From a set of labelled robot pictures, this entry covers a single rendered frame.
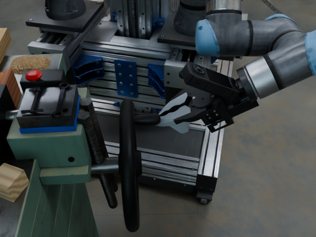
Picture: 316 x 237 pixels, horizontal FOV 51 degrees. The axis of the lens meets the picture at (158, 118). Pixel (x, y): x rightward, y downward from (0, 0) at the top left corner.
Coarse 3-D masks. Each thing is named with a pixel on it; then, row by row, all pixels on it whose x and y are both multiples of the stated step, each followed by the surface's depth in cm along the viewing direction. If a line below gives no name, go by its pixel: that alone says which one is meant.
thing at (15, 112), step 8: (0, 88) 63; (0, 96) 62; (8, 96) 65; (0, 104) 61; (8, 104) 65; (0, 112) 61; (8, 112) 63; (16, 112) 63; (0, 120) 61; (8, 120) 63; (0, 128) 61; (8, 128) 64; (0, 136) 62; (0, 144) 63; (8, 144) 64
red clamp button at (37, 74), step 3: (27, 72) 62; (30, 72) 62; (33, 72) 62; (36, 72) 62; (39, 72) 62; (27, 75) 62; (30, 75) 62; (33, 75) 62; (36, 75) 62; (39, 75) 62; (27, 78) 61; (30, 78) 61; (33, 78) 61; (36, 78) 61; (39, 78) 62
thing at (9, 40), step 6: (0, 30) 91; (6, 30) 91; (0, 36) 88; (6, 36) 91; (0, 42) 87; (6, 42) 90; (0, 48) 86; (6, 48) 90; (0, 54) 86; (0, 60) 86
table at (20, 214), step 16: (0, 64) 86; (64, 64) 91; (16, 80) 81; (0, 160) 63; (16, 160) 63; (32, 160) 63; (32, 176) 60; (48, 176) 64; (64, 176) 64; (80, 176) 65; (32, 192) 60; (0, 208) 55; (16, 208) 55; (32, 208) 60; (0, 224) 53; (16, 224) 53; (32, 224) 59
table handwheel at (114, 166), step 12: (120, 108) 67; (132, 108) 67; (120, 120) 64; (132, 120) 64; (120, 132) 62; (132, 132) 62; (120, 144) 61; (132, 144) 61; (120, 156) 60; (132, 156) 60; (96, 168) 71; (108, 168) 72; (120, 168) 60; (132, 168) 59; (132, 180) 59; (132, 192) 60; (132, 204) 60; (132, 216) 62; (132, 228) 65
